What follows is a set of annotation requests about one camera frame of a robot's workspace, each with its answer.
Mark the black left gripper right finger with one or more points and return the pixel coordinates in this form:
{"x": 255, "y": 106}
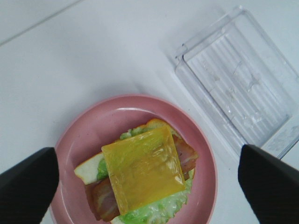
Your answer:
{"x": 270, "y": 186}

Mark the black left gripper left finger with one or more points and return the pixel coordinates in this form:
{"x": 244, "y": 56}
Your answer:
{"x": 28, "y": 188}

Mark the bread slice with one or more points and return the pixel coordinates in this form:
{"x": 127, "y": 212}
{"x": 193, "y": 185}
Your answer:
{"x": 94, "y": 168}

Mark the bacon strip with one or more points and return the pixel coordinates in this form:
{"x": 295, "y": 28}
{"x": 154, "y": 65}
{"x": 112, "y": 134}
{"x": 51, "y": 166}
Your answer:
{"x": 103, "y": 205}

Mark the green lettuce leaf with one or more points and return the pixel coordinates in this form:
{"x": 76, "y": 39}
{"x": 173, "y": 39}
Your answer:
{"x": 144, "y": 177}

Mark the yellow cheese slice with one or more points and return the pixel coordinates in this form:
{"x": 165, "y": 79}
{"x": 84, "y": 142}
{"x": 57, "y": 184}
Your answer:
{"x": 143, "y": 169}

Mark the pink round plate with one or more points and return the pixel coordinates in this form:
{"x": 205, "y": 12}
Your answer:
{"x": 102, "y": 124}

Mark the right clear plastic container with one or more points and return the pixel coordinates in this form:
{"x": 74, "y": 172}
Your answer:
{"x": 238, "y": 77}

